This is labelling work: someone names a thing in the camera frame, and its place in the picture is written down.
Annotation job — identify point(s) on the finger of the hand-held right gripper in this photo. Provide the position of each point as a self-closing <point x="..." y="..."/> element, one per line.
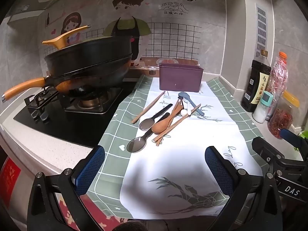
<point x="291" y="138"/>
<point x="267" y="149"/>

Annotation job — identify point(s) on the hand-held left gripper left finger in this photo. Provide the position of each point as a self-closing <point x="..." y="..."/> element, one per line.
<point x="92" y="166"/>

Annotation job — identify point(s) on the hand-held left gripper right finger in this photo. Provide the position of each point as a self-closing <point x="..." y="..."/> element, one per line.
<point x="217" y="170"/>

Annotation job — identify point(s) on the wooden chopstick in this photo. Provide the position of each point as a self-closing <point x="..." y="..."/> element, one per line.
<point x="147" y="106"/>
<point x="182" y="118"/>
<point x="161" y="140"/>
<point x="177" y="102"/>

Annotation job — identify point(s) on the white translucent plastic spoon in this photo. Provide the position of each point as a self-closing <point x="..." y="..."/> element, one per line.
<point x="184" y="112"/>

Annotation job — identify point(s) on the blue-grey plastic spoon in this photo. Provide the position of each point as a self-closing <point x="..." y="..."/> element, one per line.
<point x="184" y="95"/>

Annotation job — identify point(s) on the purple plastic utensil holder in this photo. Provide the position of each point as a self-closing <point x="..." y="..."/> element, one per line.
<point x="179" y="79"/>

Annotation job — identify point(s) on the chili flake jar yellow lid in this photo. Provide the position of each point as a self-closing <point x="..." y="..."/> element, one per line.
<point x="280" y="122"/>

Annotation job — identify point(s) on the green checked table mat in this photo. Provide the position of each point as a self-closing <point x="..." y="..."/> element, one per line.
<point x="192" y="144"/>

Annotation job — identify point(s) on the salt shaker with teal lid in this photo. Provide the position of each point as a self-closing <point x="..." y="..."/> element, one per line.
<point x="261" y="112"/>

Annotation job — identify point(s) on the black gas stove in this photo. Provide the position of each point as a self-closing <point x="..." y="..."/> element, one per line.
<point x="60" y="127"/>

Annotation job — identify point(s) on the red patterned floor mat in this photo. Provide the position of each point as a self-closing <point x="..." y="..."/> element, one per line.
<point x="105" y="221"/>

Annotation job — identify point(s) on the dark soy sauce bottle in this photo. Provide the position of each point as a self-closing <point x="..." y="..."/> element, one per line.
<point x="255" y="86"/>

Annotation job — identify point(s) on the chili bottle with orange cap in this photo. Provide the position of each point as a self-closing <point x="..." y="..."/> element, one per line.
<point x="279" y="74"/>

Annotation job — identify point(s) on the wooden spoon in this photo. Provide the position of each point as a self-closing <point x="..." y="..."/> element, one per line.
<point x="160" y="127"/>

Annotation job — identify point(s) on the red paper sticker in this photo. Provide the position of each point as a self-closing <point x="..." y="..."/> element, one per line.
<point x="9" y="182"/>

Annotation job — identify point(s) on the white vent grille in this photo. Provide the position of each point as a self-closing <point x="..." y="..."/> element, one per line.
<point x="261" y="28"/>

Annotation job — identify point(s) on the grey range hood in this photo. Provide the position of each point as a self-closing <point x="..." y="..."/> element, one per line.
<point x="26" y="15"/>

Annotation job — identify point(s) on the cartoon wall poster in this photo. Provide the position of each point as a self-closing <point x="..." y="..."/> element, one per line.
<point x="168" y="28"/>

